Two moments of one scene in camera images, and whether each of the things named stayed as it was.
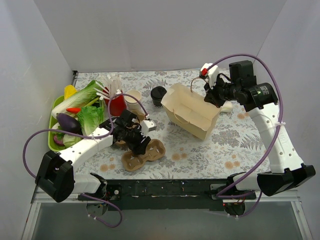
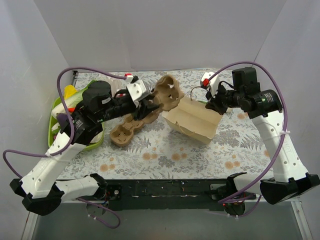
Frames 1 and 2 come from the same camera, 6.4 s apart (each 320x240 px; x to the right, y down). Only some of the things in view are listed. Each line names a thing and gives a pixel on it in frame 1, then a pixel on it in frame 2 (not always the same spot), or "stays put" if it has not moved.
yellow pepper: x=69 y=90 stays put
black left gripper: x=139 y=141 -> x=141 y=108
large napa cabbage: x=81 y=99 stays put
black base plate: x=167 y=195 stays put
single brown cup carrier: x=155 y=150 -> x=168 y=92
